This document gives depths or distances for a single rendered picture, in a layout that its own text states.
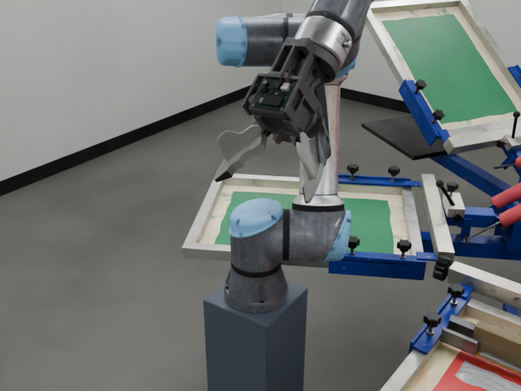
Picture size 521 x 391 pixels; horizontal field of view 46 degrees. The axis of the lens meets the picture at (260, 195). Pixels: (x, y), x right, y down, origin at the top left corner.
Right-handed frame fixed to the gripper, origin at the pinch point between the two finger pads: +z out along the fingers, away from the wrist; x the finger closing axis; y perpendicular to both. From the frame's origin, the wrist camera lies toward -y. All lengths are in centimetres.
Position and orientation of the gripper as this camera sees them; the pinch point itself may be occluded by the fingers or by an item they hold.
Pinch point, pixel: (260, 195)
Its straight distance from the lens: 79.6
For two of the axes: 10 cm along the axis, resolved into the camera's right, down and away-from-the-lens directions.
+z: -4.1, 8.7, -2.7
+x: 7.8, 1.9, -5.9
